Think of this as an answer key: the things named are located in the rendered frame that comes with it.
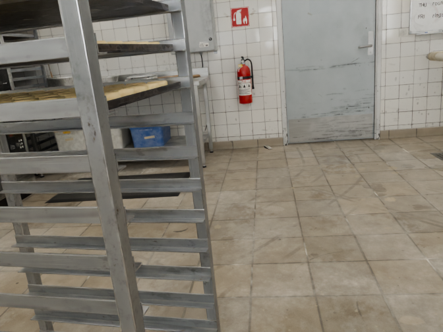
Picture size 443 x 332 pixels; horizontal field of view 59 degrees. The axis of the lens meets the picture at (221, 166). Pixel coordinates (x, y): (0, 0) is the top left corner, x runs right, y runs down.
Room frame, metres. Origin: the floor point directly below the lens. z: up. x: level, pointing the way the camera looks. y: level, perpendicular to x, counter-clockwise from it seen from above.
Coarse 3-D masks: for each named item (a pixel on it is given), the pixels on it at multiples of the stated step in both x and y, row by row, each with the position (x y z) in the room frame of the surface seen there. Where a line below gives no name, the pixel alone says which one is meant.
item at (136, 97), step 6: (168, 84) 0.92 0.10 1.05; (174, 84) 0.96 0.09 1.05; (180, 84) 1.00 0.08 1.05; (150, 90) 0.82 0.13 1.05; (156, 90) 0.85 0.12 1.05; (162, 90) 0.88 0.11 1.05; (168, 90) 0.92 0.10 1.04; (126, 96) 0.71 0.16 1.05; (132, 96) 0.73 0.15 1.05; (138, 96) 0.76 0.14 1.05; (144, 96) 0.79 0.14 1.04; (150, 96) 0.81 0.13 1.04; (108, 102) 0.65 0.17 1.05; (114, 102) 0.67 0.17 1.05; (120, 102) 0.69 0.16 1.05; (126, 102) 0.71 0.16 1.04; (132, 102) 0.73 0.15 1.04; (108, 108) 0.65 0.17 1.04; (114, 108) 0.66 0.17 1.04
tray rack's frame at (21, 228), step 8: (0, 136) 1.17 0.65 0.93; (0, 144) 1.16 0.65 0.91; (0, 152) 1.16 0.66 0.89; (8, 152) 1.18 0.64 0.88; (8, 176) 1.16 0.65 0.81; (8, 200) 1.17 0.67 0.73; (16, 200) 1.17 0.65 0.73; (16, 224) 1.16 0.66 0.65; (24, 224) 1.18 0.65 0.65; (16, 232) 1.17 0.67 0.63; (24, 232) 1.17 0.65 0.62; (24, 248) 1.16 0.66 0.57; (32, 248) 1.18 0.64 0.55; (32, 280) 1.16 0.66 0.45; (40, 280) 1.18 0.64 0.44; (40, 328) 1.17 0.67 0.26; (48, 328) 1.17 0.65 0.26
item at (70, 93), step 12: (120, 84) 0.99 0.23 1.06; (132, 84) 0.94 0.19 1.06; (144, 84) 0.89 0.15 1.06; (156, 84) 0.90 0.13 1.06; (0, 96) 0.99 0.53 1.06; (12, 96) 0.92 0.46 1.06; (24, 96) 0.91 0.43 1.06; (36, 96) 0.83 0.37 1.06; (48, 96) 0.81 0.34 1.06; (60, 96) 0.76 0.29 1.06; (72, 96) 0.73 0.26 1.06; (108, 96) 0.71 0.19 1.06; (120, 96) 0.73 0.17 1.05
